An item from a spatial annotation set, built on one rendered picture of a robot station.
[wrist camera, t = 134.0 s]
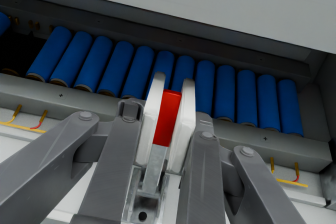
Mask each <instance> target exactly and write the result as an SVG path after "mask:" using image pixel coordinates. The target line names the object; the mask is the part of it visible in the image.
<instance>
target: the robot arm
mask: <svg viewBox="0 0 336 224"><path fill-rule="evenodd" d="M165 79H166V74H165V72H161V71H157V72H155V74H154V78H153V81H152V84H151V87H150V91H149V94H148V97H147V100H142V99H137V98H133V97H131V98H129V99H122V100H120V101H119V102H118V103H117V109H116V115H115V119H114V121H109V122H100V119H99V116H97V115H96V114H95V113H92V112H89V111H77V112H75V113H73V114H71V115H70V116H68V117H67V118H65V119H64V120H63V121H61V122H60V123H58V124H57V125H55V126H54V127H52V128H51V129H49V130H48V131H46V132H45V133H44V134H42V135H41V136H39V137H38V138H36V139H35V140H33V141H32V142H30V143H29V144H27V145H26V146H25V147H23V148H22V149H20V150H19V151H17V152H16V153H14V154H13V155H11V156H10V157H8V158H7V159H6V160H4V161H3V162H1V163H0V224H41V222H42V221H43V220H44V219H45V218H46V217H47V216H48V215H49V214H50V212H51V211H52V210H53V209H54V208H55V207H56V206H57V205H58V204H59V203H60V201H61V200H62V199H63V198H64V197H65V196H66V195H67V194H68V193H69V191H70V190H71V189H72V188H73V187H74V186H75V185H76V184H77V183H78V181H79V180H80V179H81V178H82V177H83V176H84V175H85V174H86V173H87V172H88V170H89V169H90V168H91V167H92V165H93V162H97V165H96V167H95V170H94V172H93V175H92V177H91V180H90V182H89V185H88V187H87V190H86V192H85V195H84V198H83V200H82V203H81V205H80V208H79V210H78V213H77V214H74V215H73V216H72V218H71V220H70V223H69V224H121V221H122V216H123V211H124V206H125V201H126V196H127V191H128V186H129V182H130V177H131V172H132V167H133V163H134V164H135V165H138V166H142V167H144V166H145V165H148V160H149V156H150V152H151V147H152V143H153V139H154V134H155V130H156V125H157V121H158V117H159V111H160V106H161V101H162V95H163V90H164V84H165ZM181 93H182V97H181V101H180V105H179V109H178V113H177V117H176V121H175V125H174V129H173V133H172V139H171V147H170V154H169V161H168V169H167V170H168V171H169V173H173V174H177V175H179V174H180V173H181V174H182V176H181V180H180V183H179V187H178V188H179V189H180V191H179V199H178V207H177V214H176V222H175V224H226V215H227V217H228V220H229V222H230V224H307V223H306V222H305V220H304V219H303V217H302V216H301V215H300V213H299V212H298V210H297V209H296V207H295V206H294V204H293V203H292V201H291V200H290V198H289V197H288V196H287V194H286V193H285V191H284V190H283V188H282V187H281V185H280V184H279V182H278V181H277V180H276V178H275V177H274V175H273V174H272V172H271V171H270V169H269V168H268V166H267V165H266V164H265V162H264V161H263V159H262V158H261V156H260V155H259V154H258V153H257V152H256V151H255V150H253V149H252V148H250V147H247V146H241V145H238V146H235V147H234V149H233V151H231V150H228V149H226V148H224V147H222V146H221V145H220V141H219V138H218V137H217V136H216V135H215V134H214V127H213V119H212V118H211V117H210V116H209V115H208V114H206V113H201V112H197V111H196V105H195V81H194V79H191V78H187V77H186V79H184V80H183V84H182V88H181ZM225 212H226V215H225Z"/></svg>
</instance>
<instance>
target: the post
mask: <svg viewBox="0 0 336 224"><path fill-rule="evenodd" d="M335 65H336V54H334V53H328V54H327V56H326V58H325V60H324V62H323V64H322V66H321V67H320V69H319V71H318V73H317V75H316V77H315V79H314V81H313V83H312V84H317V85H319V84H320V83H321V81H322V80H323V79H324V78H325V77H326V75H327V74H328V73H329V72H330V71H331V69H332V68H333V67H334V66H335Z"/></svg>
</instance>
